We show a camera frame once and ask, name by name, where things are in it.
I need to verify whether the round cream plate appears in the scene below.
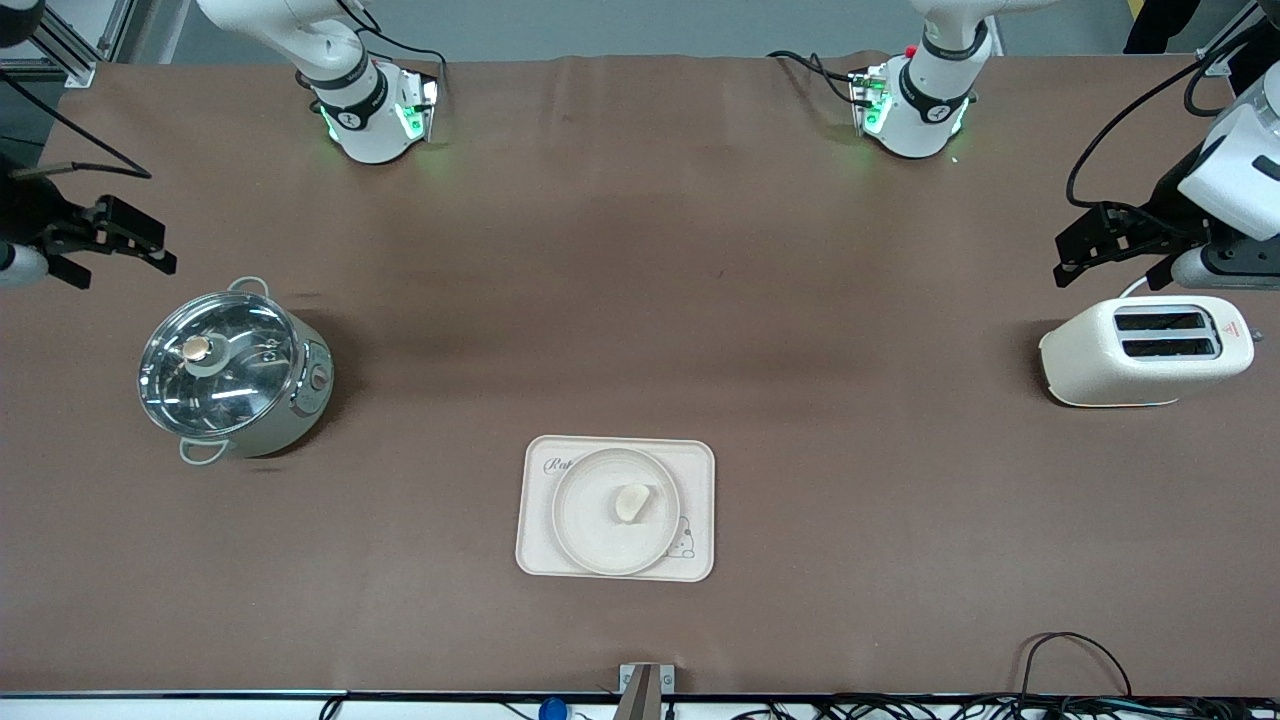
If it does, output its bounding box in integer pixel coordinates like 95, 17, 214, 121
552, 447, 682, 577

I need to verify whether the cream rabbit print tray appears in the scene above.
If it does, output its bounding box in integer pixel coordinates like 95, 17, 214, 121
515, 435, 716, 583

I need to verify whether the cream two-slot toaster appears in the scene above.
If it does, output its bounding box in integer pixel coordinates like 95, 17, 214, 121
1038, 295, 1256, 408

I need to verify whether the glass pot lid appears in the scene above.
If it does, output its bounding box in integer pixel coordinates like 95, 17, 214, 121
138, 291, 301, 436

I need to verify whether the person in dark trousers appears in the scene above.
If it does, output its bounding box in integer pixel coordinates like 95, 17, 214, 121
1125, 0, 1201, 53

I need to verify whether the sage green electric pot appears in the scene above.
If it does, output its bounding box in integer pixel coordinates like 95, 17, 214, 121
140, 277, 335, 467

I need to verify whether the brown table mat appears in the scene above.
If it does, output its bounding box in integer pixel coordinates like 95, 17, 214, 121
0, 55, 1280, 696

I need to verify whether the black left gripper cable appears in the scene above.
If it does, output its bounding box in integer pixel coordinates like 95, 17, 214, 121
1066, 55, 1241, 211

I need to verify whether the aluminium frame post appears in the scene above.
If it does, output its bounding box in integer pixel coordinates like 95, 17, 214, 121
1197, 0, 1263, 78
0, 0, 136, 89

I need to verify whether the black left arm base cable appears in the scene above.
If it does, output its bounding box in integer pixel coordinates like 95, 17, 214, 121
768, 50, 863, 106

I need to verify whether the black arm base cable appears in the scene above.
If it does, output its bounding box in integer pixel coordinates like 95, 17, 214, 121
340, 0, 448, 101
768, 50, 863, 106

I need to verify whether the black right arm base cable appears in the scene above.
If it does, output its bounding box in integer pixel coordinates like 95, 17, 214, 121
340, 0, 448, 101

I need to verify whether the black looped cable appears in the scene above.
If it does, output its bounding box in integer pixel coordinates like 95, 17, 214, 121
1020, 632, 1133, 701

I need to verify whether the black cable bundle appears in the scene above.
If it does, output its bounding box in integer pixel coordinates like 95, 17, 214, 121
730, 695, 1280, 720

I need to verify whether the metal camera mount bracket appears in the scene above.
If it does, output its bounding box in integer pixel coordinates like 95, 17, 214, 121
618, 663, 676, 720

